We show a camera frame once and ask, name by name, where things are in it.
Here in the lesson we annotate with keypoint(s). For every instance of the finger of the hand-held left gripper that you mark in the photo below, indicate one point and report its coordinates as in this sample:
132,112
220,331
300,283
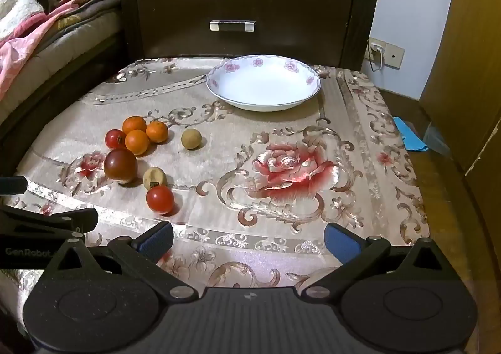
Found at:
58,221
11,185

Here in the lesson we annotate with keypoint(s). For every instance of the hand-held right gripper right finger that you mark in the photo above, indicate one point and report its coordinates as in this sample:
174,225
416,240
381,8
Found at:
340,242

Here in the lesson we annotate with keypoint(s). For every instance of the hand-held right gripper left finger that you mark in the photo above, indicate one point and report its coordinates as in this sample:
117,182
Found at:
156,239

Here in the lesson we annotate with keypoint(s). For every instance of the bright red tomato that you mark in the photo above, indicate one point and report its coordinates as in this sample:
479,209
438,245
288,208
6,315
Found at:
160,200

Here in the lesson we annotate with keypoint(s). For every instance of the brown longan with dark spot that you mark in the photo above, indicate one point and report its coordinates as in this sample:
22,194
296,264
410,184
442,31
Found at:
154,177

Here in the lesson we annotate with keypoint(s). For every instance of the orange tangerine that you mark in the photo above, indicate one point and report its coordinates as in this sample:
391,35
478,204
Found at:
134,124
137,142
157,131

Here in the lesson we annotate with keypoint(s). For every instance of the round brown longan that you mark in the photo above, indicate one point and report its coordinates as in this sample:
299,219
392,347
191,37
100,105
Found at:
191,139

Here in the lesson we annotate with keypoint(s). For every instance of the white floral plate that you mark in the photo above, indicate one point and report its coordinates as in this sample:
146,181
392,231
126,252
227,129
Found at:
262,84

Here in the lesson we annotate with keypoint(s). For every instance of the large dark red tomato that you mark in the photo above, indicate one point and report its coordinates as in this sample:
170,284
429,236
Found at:
120,166

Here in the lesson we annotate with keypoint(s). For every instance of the small red tomato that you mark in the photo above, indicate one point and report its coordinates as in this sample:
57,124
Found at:
114,139

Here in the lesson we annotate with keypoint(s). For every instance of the blue paper sheet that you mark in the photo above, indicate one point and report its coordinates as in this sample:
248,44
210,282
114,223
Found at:
409,135

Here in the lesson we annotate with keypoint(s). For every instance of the pink blanket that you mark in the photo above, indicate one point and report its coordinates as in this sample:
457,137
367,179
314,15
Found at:
23,52

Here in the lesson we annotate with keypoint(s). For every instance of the clear plastic container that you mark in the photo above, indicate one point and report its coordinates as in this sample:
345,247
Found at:
436,139

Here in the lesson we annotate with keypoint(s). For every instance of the floral quilted mattress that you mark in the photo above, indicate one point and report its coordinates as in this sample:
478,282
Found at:
78,37

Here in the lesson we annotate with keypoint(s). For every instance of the white fleece blanket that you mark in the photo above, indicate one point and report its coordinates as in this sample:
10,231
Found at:
17,9

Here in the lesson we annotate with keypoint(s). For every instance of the wooden wardrobe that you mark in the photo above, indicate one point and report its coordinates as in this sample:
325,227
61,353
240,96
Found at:
469,84

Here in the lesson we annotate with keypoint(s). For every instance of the dark wooden bed frame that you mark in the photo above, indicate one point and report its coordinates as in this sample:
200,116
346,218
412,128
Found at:
58,103

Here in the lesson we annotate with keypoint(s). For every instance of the beige wall socket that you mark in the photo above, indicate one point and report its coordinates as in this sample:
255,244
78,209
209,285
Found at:
394,55

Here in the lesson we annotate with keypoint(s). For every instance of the white wall outlet with plug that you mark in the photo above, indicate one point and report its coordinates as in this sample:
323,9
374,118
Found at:
376,48

